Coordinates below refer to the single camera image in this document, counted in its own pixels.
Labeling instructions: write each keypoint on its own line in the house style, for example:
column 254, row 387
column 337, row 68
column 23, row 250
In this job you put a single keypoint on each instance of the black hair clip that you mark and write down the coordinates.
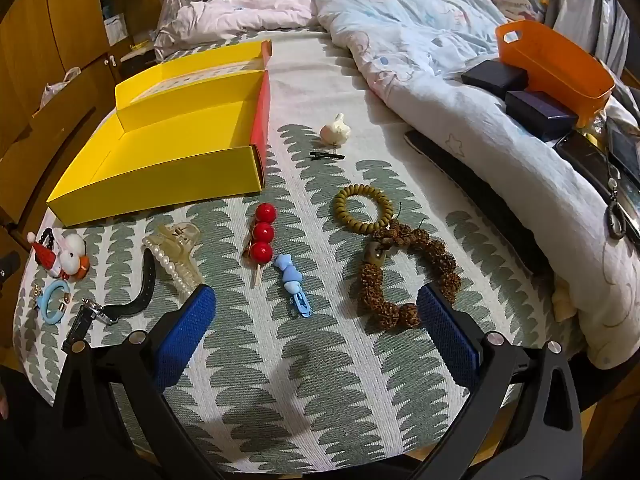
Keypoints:
column 135, row 302

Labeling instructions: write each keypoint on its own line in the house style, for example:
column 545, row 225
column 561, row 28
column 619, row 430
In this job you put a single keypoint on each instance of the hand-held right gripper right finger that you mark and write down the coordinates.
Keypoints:
column 447, row 335

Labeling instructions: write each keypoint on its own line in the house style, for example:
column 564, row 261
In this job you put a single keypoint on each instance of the white bunny plush hair clip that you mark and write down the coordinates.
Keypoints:
column 72, row 257

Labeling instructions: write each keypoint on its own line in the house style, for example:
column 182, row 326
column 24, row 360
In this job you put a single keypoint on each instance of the santa hat hair clip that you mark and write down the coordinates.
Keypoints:
column 42, row 255

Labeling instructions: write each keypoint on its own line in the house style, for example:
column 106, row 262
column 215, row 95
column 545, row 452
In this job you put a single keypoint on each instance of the red bead hair clip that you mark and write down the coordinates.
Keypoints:
column 262, row 232

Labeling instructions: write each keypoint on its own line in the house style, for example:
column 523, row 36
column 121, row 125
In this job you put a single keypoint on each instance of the grey hanging cloth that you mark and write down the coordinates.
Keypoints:
column 590, row 10

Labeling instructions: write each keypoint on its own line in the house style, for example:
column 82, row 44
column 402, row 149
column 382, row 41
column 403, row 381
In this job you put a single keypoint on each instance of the pearl hair claw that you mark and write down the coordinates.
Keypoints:
column 175, row 250

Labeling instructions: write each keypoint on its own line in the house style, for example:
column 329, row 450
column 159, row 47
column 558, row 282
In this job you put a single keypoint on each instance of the black smartphone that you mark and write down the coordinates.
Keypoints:
column 580, row 155

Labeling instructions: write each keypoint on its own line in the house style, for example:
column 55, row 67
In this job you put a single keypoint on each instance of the gold rhinestone brooch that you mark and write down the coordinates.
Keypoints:
column 36, row 293

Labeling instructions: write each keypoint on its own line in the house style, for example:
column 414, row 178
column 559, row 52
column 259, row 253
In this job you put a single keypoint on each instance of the white plastic bag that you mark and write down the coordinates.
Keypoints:
column 57, row 85

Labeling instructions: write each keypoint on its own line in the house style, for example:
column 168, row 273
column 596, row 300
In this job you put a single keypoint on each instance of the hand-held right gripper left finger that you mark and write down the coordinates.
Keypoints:
column 185, row 335

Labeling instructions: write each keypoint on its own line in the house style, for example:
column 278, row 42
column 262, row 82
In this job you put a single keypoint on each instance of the black tablet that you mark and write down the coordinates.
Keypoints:
column 625, row 147

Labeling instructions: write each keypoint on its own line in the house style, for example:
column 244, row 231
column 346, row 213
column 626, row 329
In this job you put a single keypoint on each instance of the orange plastic basket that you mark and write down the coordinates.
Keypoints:
column 550, row 60

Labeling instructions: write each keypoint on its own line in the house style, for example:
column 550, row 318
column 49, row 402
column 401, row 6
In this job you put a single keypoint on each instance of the light blue printed quilt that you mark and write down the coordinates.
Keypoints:
column 450, row 60

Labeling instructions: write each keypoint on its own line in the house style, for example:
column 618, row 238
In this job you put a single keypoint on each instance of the yellow cardboard box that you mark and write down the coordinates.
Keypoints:
column 175, row 145

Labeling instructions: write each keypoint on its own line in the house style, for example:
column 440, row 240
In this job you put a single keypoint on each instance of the blue heart hair clip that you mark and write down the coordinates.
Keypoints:
column 292, row 280

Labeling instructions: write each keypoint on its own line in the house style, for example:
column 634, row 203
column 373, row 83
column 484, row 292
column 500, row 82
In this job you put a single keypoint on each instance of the pink white quilt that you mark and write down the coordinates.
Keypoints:
column 235, row 10

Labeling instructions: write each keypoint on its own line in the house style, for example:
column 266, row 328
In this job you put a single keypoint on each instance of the dark blue gift box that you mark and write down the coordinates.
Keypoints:
column 542, row 110
column 495, row 77

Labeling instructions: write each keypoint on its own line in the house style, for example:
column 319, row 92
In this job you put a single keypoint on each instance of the cream tulip hair clip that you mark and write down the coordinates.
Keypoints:
column 335, row 132

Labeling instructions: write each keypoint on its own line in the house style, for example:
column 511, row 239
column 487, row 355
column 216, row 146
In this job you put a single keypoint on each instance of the wooden wardrobe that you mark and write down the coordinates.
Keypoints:
column 50, row 60

